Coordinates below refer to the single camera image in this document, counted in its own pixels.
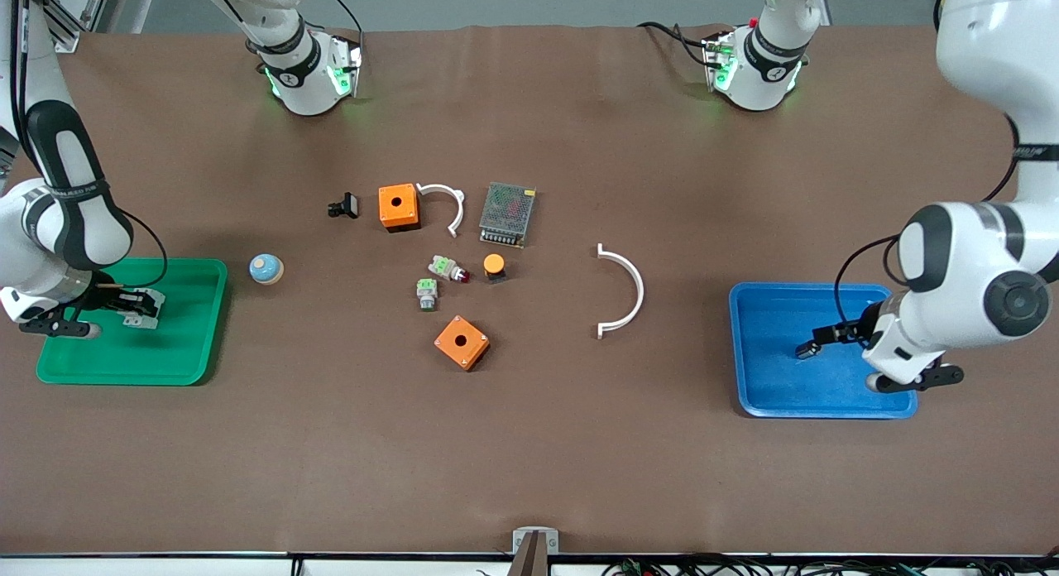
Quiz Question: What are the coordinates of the white red circuit breaker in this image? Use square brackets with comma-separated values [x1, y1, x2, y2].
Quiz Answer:
[122, 288, 163, 329]

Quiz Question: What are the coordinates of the blue plastic tray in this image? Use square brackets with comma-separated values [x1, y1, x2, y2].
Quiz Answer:
[728, 283, 919, 420]

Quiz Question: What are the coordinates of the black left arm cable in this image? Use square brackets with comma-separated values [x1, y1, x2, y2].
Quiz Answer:
[833, 113, 1023, 330]

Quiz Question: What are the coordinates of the grey metal bracket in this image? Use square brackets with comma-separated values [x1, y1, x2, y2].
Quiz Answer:
[512, 527, 560, 554]

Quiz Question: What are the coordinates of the green plastic tray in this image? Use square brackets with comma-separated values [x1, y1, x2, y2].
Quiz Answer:
[36, 257, 228, 386]

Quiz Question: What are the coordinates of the brown pole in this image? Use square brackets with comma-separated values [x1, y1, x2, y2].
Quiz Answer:
[507, 533, 551, 576]

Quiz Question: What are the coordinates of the metal mesh power supply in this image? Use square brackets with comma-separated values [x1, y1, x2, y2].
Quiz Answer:
[479, 181, 536, 249]

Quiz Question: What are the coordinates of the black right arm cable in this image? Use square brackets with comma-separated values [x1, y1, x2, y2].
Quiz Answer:
[8, 0, 170, 289]

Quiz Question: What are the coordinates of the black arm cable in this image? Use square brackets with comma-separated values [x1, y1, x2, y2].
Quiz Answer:
[833, 113, 1023, 330]
[8, 0, 170, 289]

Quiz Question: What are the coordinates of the black base cable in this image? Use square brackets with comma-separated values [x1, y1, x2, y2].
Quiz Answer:
[637, 21, 714, 65]
[319, 0, 366, 44]

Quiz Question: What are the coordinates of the large white half ring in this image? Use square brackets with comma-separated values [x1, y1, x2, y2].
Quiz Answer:
[597, 243, 645, 340]

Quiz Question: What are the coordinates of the small white half ring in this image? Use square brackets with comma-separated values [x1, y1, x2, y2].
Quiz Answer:
[416, 183, 466, 239]

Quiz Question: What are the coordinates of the black right base cable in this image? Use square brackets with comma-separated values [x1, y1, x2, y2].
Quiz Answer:
[319, 0, 366, 44]

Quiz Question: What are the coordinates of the aluminium frame profile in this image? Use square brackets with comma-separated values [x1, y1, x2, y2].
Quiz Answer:
[41, 0, 113, 52]

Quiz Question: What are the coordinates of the black left base cable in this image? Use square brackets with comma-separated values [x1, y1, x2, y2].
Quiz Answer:
[637, 21, 714, 65]

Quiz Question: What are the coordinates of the orange button box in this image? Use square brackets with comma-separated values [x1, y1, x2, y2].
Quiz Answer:
[378, 184, 420, 233]
[434, 314, 491, 372]

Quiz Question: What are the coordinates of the red indicator lamp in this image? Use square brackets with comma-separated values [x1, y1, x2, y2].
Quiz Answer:
[428, 255, 471, 284]

